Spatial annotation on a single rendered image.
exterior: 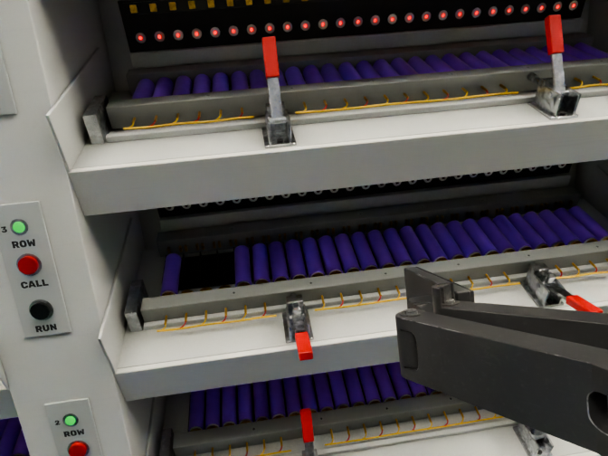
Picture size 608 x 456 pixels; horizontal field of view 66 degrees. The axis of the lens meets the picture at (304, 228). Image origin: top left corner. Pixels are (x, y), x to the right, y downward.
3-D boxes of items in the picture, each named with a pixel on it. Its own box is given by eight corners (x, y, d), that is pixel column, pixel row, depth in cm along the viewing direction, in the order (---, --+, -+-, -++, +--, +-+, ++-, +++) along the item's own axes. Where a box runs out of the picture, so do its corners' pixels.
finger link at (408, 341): (481, 359, 18) (405, 371, 17) (432, 324, 23) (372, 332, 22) (478, 320, 18) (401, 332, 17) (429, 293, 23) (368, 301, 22)
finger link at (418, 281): (479, 360, 19) (462, 363, 19) (421, 318, 26) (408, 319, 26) (473, 289, 19) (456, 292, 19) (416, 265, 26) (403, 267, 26)
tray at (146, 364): (677, 321, 52) (718, 257, 47) (126, 402, 47) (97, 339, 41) (570, 219, 68) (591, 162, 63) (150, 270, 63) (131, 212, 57)
